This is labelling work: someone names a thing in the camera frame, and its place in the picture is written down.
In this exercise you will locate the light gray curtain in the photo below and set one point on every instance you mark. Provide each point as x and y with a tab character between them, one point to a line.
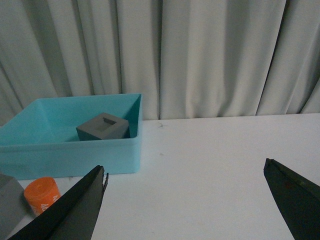
188	58

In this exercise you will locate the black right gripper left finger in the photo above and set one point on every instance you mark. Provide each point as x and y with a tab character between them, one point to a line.
74	215

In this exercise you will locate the gray block with square hole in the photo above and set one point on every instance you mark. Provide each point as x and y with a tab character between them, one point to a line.
104	127

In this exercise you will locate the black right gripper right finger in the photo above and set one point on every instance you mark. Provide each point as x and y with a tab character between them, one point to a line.
297	198

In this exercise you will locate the orange cylinder part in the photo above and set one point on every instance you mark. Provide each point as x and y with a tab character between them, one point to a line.
41	194

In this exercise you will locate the blue plastic box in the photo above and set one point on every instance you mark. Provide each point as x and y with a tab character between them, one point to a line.
42	139

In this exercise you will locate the gray block with round hole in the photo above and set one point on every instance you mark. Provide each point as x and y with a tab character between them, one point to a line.
12	204

